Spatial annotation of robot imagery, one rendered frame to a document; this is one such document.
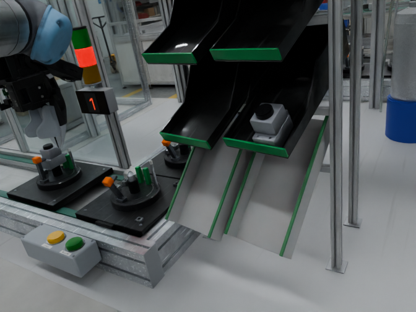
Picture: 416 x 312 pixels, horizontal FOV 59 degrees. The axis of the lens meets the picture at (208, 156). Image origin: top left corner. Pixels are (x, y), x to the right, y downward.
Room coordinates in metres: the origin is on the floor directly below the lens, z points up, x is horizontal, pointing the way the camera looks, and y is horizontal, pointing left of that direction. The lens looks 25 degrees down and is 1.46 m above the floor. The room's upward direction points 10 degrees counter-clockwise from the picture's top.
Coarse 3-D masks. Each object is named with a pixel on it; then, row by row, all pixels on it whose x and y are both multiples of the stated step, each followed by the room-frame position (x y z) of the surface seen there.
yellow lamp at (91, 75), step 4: (96, 64) 1.09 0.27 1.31; (84, 68) 1.07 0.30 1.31; (88, 68) 1.07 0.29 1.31; (92, 68) 1.07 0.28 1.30; (96, 68) 1.08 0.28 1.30; (84, 72) 1.07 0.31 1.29; (88, 72) 1.07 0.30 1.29; (92, 72) 1.07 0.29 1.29; (96, 72) 1.08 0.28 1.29; (84, 76) 1.07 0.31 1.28; (88, 76) 1.07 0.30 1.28; (92, 76) 1.07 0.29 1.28; (96, 76) 1.07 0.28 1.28; (100, 76) 1.10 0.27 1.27; (84, 80) 1.08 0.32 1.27; (88, 80) 1.07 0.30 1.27; (92, 80) 1.07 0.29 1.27; (96, 80) 1.07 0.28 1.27; (100, 80) 1.08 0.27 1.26
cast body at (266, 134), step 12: (264, 108) 0.57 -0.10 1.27; (276, 108) 0.57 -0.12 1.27; (252, 120) 0.57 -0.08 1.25; (264, 120) 0.56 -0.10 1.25; (276, 120) 0.55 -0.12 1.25; (288, 120) 0.58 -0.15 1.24; (264, 132) 0.57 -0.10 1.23; (276, 132) 0.55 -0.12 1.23; (288, 132) 0.58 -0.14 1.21; (264, 144) 0.56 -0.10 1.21; (276, 144) 0.55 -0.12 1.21
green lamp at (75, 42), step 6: (78, 30) 1.07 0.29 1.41; (84, 30) 1.08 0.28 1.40; (72, 36) 1.07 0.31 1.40; (78, 36) 1.07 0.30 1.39; (84, 36) 1.07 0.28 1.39; (72, 42) 1.08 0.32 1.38; (78, 42) 1.07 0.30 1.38; (84, 42) 1.07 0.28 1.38; (90, 42) 1.09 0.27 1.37; (78, 48) 1.07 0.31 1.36
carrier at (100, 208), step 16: (128, 176) 0.87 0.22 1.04; (144, 176) 0.91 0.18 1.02; (160, 176) 0.98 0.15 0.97; (112, 192) 0.90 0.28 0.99; (128, 192) 0.88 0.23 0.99; (144, 192) 0.87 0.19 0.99; (160, 192) 0.87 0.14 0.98; (96, 208) 0.86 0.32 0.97; (112, 208) 0.84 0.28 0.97; (128, 208) 0.81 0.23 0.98; (144, 208) 0.82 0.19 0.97; (160, 208) 0.80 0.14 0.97; (128, 224) 0.75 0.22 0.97; (144, 224) 0.74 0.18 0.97
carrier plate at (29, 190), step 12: (84, 168) 1.14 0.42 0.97; (96, 168) 1.12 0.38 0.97; (108, 168) 1.10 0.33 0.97; (84, 180) 1.04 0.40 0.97; (96, 180) 1.05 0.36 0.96; (12, 192) 1.05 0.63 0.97; (24, 192) 1.03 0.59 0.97; (36, 192) 1.02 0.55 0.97; (48, 192) 1.00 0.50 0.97; (60, 192) 0.99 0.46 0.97; (72, 192) 0.98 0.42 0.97; (36, 204) 0.96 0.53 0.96; (48, 204) 0.93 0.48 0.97; (60, 204) 0.93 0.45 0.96
